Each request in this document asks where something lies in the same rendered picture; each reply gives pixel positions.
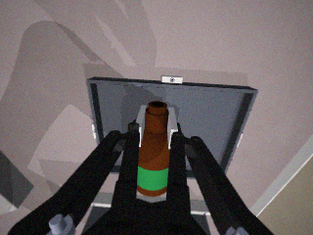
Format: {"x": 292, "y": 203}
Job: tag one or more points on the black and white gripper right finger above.
{"x": 227, "y": 209}

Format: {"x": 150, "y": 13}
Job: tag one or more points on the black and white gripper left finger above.
{"x": 61, "y": 214}

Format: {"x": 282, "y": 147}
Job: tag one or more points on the brown bottle with green label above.
{"x": 153, "y": 160}

